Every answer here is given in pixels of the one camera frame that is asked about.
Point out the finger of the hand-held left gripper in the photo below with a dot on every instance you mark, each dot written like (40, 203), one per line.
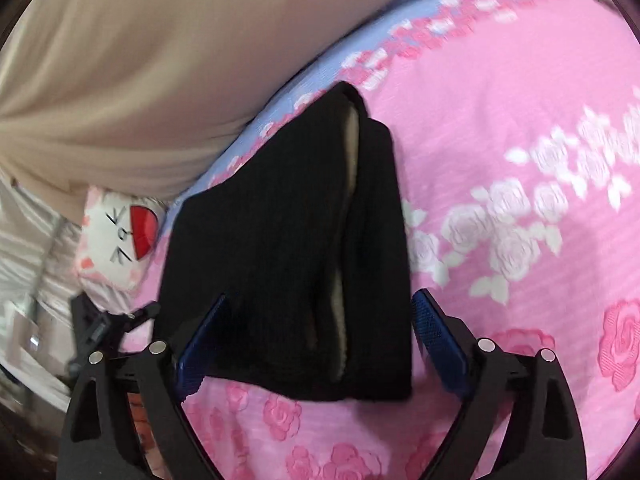
(100, 322)

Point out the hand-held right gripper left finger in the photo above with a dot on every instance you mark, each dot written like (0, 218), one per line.
(192, 360)

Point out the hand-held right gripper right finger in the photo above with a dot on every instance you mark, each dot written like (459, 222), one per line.
(440, 345)

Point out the black pants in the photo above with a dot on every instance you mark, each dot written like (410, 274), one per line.
(280, 260)

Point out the white cartoon-print pillow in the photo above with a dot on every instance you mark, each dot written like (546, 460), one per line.
(115, 240)

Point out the grey striped cloth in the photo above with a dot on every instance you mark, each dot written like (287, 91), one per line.
(30, 260)

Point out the beige cloth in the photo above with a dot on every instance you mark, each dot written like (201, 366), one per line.
(125, 85)

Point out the pink rose-print bedsheet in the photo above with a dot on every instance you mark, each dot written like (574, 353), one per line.
(500, 110)

